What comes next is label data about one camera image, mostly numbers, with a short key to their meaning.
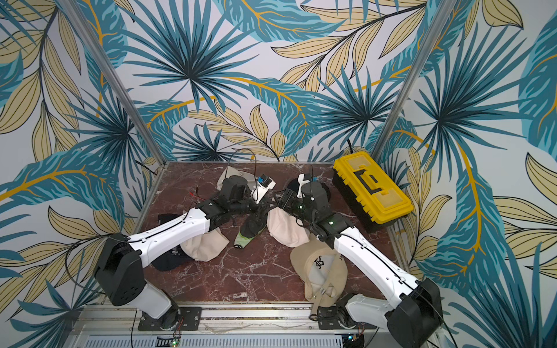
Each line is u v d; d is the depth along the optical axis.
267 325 0.73
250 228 0.95
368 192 0.87
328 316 0.73
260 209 0.69
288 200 0.65
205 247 0.86
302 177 0.70
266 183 0.68
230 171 1.13
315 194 0.54
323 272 0.84
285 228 0.78
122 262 0.42
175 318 0.67
